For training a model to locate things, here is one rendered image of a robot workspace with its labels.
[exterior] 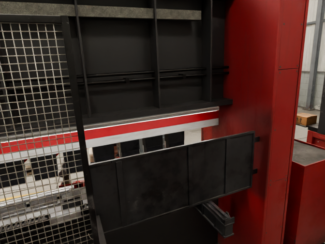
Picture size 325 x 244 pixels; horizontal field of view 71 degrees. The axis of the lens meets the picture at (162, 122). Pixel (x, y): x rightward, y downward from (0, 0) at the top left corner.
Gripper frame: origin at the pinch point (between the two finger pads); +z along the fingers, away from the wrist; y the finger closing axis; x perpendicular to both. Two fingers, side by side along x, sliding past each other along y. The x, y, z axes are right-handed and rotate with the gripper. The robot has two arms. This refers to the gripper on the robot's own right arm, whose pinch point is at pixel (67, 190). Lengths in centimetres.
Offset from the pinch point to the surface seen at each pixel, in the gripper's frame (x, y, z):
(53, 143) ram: 4, 60, -46
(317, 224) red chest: 212, 63, 51
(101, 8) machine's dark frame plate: 42, 93, -121
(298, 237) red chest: 189, 64, 58
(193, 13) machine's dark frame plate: 103, 86, -124
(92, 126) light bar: 30, 80, -54
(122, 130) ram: 50, 55, -49
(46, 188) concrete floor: -56, -171, 27
